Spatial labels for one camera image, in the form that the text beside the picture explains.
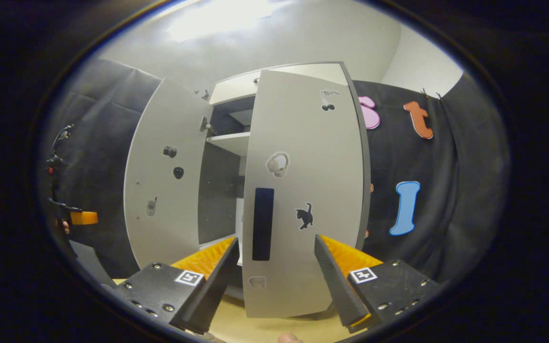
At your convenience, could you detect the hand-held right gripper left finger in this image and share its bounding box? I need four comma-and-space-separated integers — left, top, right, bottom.
112, 236, 240, 335

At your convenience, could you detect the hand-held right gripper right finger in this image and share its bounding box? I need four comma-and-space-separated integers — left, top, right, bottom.
314, 234, 442, 333

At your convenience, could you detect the grey cabinet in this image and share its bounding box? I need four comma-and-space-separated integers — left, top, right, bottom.
197, 62, 351, 305

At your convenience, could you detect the grey door with cat sticker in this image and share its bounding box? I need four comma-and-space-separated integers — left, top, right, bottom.
241, 70, 371, 319

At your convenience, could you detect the black backdrop cloth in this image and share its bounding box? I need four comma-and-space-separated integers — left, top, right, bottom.
351, 71, 511, 286
36, 57, 163, 279

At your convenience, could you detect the black door handle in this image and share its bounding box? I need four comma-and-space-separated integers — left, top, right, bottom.
252, 187, 275, 262

